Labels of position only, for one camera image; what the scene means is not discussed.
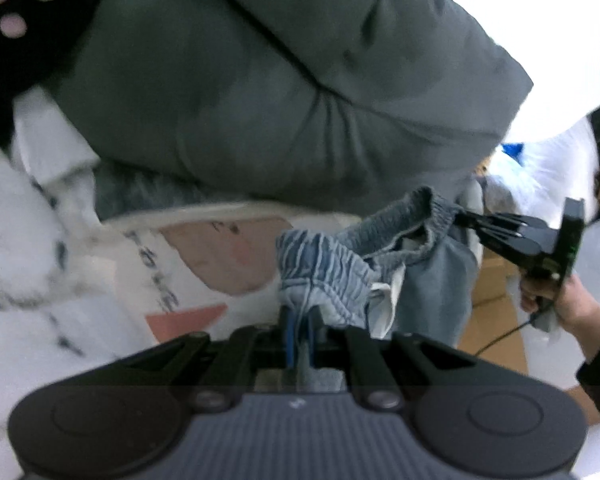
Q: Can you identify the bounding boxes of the white plastic bag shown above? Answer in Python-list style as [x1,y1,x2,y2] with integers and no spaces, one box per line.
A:
[480,125,600,281]

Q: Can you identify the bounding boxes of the blue denim pants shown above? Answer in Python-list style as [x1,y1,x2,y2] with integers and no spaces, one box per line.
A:
[275,186,482,392]

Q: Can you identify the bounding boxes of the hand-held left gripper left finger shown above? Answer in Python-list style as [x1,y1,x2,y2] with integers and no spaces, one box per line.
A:
[114,304,297,409]

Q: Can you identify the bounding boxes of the person's right hand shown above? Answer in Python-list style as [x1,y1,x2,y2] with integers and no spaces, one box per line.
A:
[519,274,600,334]

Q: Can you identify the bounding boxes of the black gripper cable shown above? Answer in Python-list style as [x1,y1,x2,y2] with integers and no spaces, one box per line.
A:
[474,310,548,357]

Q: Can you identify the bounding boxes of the black paw print cushion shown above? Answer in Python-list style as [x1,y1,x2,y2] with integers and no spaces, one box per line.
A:
[0,0,118,147]

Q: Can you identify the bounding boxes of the bear print bed sheet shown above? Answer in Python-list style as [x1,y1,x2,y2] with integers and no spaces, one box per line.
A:
[100,199,368,358]

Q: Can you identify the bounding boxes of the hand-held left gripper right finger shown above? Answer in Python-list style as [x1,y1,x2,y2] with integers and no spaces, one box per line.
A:
[299,304,482,409]

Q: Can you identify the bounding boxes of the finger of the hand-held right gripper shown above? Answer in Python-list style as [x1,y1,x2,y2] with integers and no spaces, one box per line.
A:
[453,209,533,228]
[472,226,533,245]

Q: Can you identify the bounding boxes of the white pillow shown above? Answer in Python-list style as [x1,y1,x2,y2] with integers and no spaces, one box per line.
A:
[430,0,600,145]

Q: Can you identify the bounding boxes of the flattened cardboard box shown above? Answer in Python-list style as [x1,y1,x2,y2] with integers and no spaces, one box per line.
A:
[455,249,533,392]

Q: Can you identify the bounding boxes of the white fluffy spotted blanket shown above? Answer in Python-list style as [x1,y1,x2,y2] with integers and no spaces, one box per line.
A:
[0,85,151,480]

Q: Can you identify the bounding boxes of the grey duvet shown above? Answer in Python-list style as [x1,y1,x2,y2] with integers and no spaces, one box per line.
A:
[55,0,534,213]

